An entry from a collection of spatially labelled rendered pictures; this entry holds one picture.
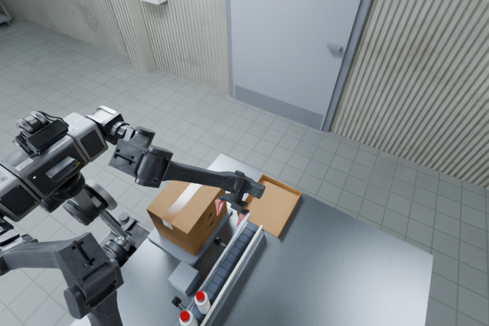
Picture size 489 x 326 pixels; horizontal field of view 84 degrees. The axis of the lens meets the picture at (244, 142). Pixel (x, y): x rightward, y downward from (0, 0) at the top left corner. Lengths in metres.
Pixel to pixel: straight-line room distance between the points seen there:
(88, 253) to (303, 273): 1.04
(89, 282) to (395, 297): 1.30
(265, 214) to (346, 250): 0.45
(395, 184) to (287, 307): 1.96
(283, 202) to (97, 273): 1.13
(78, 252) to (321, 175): 2.43
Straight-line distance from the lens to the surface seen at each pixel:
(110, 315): 0.78
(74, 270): 0.72
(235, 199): 1.12
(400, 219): 2.87
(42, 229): 3.01
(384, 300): 1.58
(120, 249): 2.14
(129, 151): 0.78
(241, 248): 1.45
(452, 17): 2.59
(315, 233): 1.59
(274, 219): 1.58
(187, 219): 1.27
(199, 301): 1.21
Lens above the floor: 2.23
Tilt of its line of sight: 47 degrees down
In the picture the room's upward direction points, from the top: straight up
